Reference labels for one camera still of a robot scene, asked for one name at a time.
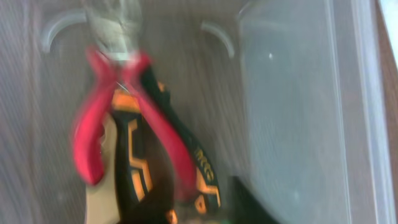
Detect orange black long-nose pliers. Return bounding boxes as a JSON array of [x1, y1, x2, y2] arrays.
[[111, 66, 221, 223]]

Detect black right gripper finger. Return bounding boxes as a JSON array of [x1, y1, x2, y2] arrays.
[[231, 176, 280, 224]]

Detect red handled small pliers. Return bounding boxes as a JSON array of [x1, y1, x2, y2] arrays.
[[73, 1, 197, 202]]

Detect clear plastic container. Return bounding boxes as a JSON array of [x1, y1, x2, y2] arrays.
[[1, 0, 397, 223]]

